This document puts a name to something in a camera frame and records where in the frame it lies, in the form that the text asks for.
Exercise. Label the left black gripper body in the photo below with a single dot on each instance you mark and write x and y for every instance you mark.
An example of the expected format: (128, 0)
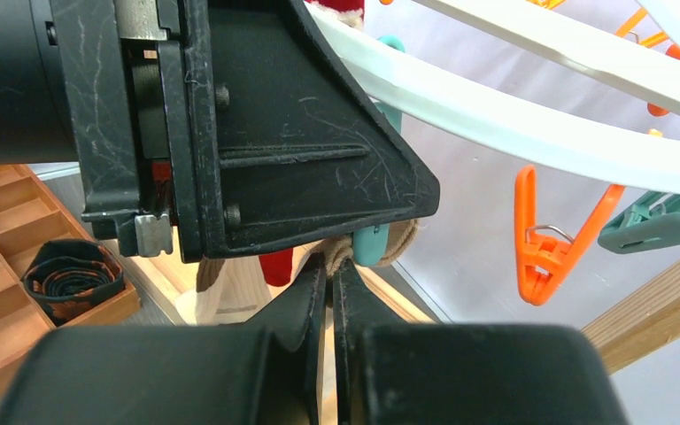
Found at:
(123, 201)

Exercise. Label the white round clip hanger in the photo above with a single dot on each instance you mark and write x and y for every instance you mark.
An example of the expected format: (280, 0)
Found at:
(499, 121)

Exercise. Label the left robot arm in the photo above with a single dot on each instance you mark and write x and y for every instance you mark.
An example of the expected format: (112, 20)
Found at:
(35, 124)

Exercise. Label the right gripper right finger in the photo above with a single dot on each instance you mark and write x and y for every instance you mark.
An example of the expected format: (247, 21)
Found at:
(355, 308)

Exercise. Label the orange clothes peg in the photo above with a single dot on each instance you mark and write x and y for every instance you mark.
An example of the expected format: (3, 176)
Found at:
(544, 254)

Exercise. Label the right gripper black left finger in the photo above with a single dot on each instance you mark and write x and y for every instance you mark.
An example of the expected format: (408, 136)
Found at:
(291, 365)

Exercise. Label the beige brown striped sock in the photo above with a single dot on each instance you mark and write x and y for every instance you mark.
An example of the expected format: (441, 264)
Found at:
(227, 291)

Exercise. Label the wooden compartment tray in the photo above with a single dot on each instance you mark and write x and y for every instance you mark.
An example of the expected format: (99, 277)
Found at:
(30, 215)

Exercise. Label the red sock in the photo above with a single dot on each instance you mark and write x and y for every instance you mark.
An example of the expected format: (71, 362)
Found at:
(350, 12)
(277, 267)

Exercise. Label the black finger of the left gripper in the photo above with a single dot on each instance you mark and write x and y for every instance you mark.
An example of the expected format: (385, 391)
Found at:
(303, 155)

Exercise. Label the wooden hanger stand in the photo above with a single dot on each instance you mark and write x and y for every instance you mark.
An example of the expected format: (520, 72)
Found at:
(643, 322)

